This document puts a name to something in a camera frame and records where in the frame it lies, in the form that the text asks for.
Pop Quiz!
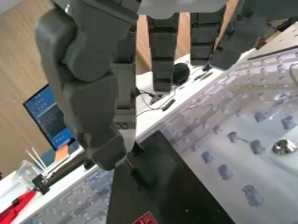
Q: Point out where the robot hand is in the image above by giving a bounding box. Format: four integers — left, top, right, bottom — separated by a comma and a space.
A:
34, 0, 298, 172

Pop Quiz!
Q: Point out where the white desk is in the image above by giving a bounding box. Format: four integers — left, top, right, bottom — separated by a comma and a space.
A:
0, 49, 257, 221

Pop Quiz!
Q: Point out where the computer screen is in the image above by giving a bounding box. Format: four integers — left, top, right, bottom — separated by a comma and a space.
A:
21, 84, 77, 152

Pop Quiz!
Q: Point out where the black computer mouse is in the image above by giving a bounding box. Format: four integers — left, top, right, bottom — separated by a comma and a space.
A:
171, 61, 191, 86

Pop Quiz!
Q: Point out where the clear box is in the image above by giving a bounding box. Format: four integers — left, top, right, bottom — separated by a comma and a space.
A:
8, 46, 298, 224

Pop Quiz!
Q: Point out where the thin stick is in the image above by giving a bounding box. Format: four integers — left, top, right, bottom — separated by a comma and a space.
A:
125, 156, 149, 189

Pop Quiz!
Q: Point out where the black plate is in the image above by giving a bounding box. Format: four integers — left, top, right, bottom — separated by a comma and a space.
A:
105, 130, 237, 224

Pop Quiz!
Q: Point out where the small silver metal part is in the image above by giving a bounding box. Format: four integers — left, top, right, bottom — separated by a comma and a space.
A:
270, 139, 298, 156

